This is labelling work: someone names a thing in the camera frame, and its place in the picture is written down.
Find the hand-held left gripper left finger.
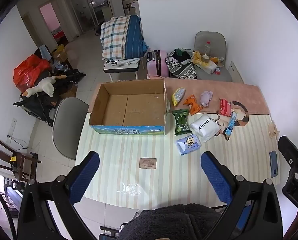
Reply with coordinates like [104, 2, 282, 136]
[17, 151, 100, 240]

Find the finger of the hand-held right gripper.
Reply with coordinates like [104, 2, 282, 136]
[278, 135, 298, 171]

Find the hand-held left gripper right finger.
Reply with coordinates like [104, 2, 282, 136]
[200, 151, 283, 240]

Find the blue cat-print tissue packet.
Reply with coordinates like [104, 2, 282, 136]
[176, 134, 202, 156]

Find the blue stick sachet packet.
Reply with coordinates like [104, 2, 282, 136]
[225, 111, 238, 136]

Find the green wet wipes pack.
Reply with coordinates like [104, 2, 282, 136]
[171, 109, 192, 136]

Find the red tissue packet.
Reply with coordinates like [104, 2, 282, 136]
[218, 98, 232, 117]

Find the orange snack packet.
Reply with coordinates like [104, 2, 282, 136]
[183, 94, 203, 116]

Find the purple plush toy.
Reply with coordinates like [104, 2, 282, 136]
[200, 91, 214, 107]

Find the yellow glitter sponge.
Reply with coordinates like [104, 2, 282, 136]
[172, 87, 186, 106]

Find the brown cardboard box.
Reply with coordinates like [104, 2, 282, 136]
[89, 79, 170, 136]

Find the blue phone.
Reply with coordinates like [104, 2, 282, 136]
[269, 151, 279, 178]

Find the beige crumpled cloth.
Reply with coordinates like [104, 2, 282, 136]
[268, 121, 281, 138]

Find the clear plastic wrap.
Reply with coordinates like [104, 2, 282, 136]
[117, 182, 142, 196]

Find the grey shell chair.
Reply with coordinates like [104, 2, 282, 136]
[194, 31, 233, 82]
[52, 97, 90, 160]

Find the striped pink cat-print table mat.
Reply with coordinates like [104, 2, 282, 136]
[75, 77, 282, 210]

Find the person's dark fleece clothing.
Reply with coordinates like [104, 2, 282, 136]
[119, 204, 229, 240]

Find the dark wooden chair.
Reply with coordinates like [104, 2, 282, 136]
[0, 137, 42, 183]

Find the black folded stroller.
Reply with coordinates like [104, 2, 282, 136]
[13, 69, 87, 127]

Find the white leaning board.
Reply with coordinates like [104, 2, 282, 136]
[228, 61, 244, 84]

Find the white goose plush toy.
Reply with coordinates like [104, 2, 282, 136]
[22, 74, 67, 97]

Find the white paper tissue pack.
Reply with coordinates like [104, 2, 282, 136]
[198, 61, 218, 75]

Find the patterned black-white bag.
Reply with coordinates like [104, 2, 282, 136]
[165, 48, 198, 80]

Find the red plastic bag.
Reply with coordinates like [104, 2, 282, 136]
[13, 54, 50, 93]

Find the yellow plastic bag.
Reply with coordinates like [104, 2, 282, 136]
[192, 51, 204, 64]

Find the pink suitcase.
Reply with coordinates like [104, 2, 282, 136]
[146, 50, 170, 79]

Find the yellow paper bag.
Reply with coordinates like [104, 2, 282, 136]
[51, 44, 68, 62]

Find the clear plastic bottle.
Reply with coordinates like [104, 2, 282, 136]
[201, 41, 212, 57]

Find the light blue cloth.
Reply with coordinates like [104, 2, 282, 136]
[39, 45, 52, 60]

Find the plaid bedding bundle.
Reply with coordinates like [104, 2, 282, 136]
[100, 15, 149, 62]

